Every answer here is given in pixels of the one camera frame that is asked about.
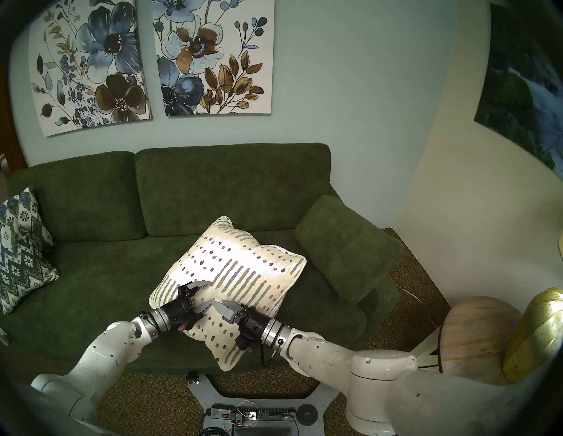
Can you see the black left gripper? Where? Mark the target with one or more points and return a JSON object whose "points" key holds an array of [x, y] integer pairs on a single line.
{"points": [[180, 307]]}

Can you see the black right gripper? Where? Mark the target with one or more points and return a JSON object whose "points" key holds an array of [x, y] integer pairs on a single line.
{"points": [[250, 323]]}

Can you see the cream dotted striped cushion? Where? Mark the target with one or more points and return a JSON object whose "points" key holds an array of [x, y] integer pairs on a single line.
{"points": [[228, 281]]}

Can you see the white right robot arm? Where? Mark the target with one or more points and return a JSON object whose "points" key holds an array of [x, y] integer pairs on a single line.
{"points": [[374, 378]]}

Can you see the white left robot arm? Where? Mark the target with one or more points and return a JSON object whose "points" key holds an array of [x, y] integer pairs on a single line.
{"points": [[105, 356]]}

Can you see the green sofa back cushion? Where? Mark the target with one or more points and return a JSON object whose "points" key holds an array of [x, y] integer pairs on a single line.
{"points": [[79, 198], [233, 189]]}

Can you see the green sofa armrest cushion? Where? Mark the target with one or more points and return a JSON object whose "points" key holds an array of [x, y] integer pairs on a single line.
{"points": [[347, 246]]}

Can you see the blue zigzag patterned cushion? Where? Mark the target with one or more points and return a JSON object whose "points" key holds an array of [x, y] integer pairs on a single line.
{"points": [[22, 255]]}

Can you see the black base knob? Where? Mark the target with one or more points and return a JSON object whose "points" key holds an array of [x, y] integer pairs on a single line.
{"points": [[192, 377]]}

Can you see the green fabric sofa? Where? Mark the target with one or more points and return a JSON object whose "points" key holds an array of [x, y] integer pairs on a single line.
{"points": [[110, 263]]}

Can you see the black electronics strip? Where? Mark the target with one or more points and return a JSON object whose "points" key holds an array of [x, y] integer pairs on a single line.
{"points": [[277, 414]]}

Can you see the black round base dial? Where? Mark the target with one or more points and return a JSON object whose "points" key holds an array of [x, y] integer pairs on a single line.
{"points": [[306, 415]]}

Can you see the floral painting brown leaves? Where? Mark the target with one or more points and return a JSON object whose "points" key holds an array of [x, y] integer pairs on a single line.
{"points": [[211, 52]]}

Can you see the round wooden table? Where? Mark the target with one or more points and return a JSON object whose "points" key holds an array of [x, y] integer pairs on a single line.
{"points": [[475, 338]]}

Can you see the floral painting large blue flower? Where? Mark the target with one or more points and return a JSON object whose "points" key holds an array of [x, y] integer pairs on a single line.
{"points": [[96, 66]]}

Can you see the yellow-green ceramic lamp base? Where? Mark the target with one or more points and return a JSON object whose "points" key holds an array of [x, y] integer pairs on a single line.
{"points": [[536, 334]]}

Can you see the waterfall landscape painting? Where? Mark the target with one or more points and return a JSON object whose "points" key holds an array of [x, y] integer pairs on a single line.
{"points": [[523, 96]]}

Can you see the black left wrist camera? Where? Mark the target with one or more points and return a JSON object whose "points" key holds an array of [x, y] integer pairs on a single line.
{"points": [[187, 324]]}

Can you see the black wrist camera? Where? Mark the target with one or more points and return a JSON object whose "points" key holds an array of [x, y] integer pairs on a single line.
{"points": [[187, 324], [243, 342]]}

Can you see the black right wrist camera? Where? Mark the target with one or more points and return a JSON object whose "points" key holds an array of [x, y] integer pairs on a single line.
{"points": [[243, 342]]}

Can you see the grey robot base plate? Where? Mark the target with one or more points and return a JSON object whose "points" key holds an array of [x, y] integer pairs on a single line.
{"points": [[264, 397]]}

